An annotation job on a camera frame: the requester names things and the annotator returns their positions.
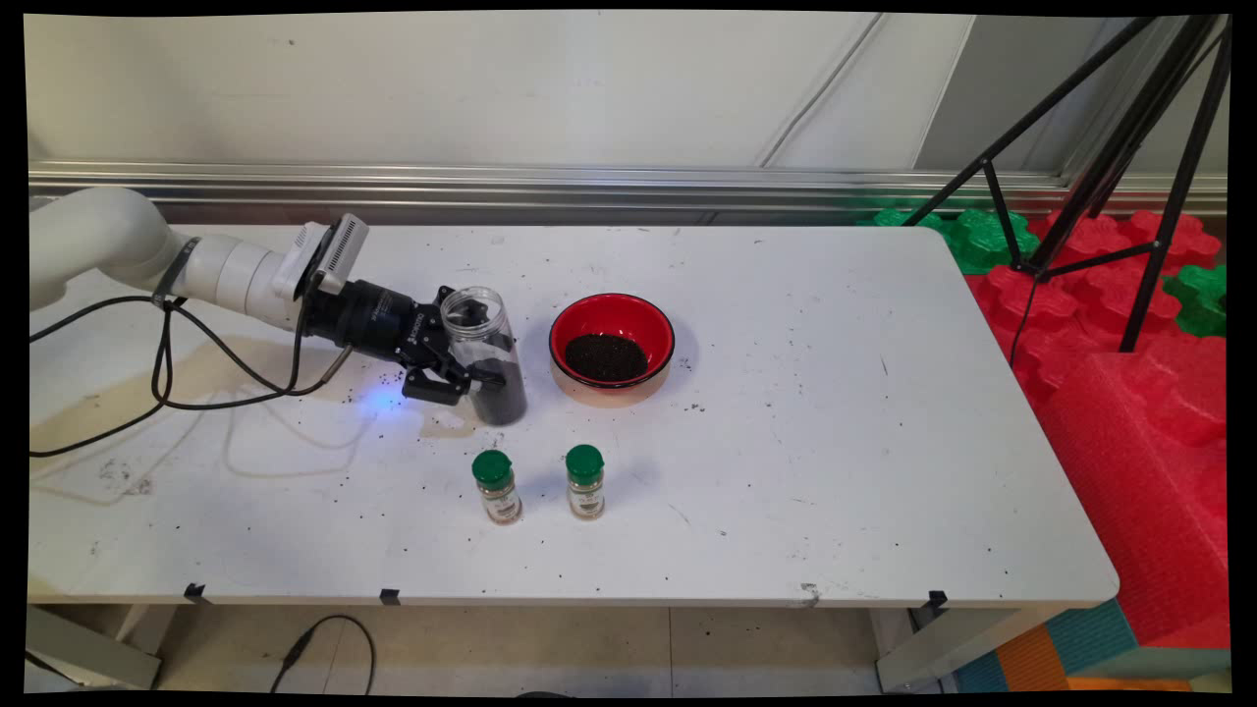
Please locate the green foam block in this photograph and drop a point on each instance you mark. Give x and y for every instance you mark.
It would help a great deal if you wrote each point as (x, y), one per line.
(977, 241)
(894, 217)
(1200, 299)

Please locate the spice jar with green lid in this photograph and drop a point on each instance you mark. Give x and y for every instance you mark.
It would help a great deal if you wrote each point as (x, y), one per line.
(492, 469)
(585, 463)

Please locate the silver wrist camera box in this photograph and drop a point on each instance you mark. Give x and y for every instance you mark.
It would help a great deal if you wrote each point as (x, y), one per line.
(339, 245)

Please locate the aluminium wall rail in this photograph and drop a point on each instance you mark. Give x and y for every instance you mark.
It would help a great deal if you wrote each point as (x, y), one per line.
(589, 182)

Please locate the teal foam tile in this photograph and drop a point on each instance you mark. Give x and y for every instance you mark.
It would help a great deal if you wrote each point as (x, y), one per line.
(1090, 638)

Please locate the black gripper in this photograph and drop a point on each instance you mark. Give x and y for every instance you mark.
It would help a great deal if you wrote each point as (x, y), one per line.
(368, 314)

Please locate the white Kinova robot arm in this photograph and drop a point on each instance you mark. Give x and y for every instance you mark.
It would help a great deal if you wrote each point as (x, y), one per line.
(98, 241)

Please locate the orange foam tile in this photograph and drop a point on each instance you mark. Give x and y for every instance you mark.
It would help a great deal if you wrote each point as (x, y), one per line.
(1031, 663)

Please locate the grey table leg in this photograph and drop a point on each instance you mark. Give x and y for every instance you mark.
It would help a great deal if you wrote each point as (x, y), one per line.
(943, 648)
(88, 648)

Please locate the black tripod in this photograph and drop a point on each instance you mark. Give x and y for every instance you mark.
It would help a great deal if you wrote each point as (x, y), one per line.
(1122, 137)

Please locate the clear jar with black seeds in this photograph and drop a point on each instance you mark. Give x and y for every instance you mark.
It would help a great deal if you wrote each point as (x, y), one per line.
(501, 398)

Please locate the red bowl with black seeds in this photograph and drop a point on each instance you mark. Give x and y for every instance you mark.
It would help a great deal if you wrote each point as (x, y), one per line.
(609, 319)

